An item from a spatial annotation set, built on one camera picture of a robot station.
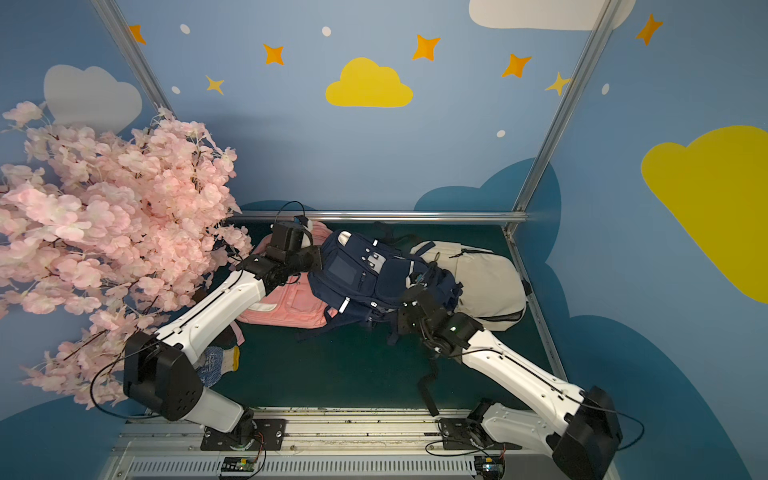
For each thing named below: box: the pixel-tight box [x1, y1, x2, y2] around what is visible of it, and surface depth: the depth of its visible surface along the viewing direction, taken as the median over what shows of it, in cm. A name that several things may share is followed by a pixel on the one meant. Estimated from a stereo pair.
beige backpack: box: [410, 241, 527, 331], surface depth 106 cm
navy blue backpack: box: [309, 230, 463, 326], surface depth 86 cm
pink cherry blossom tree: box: [0, 101, 253, 407], surface depth 58 cm
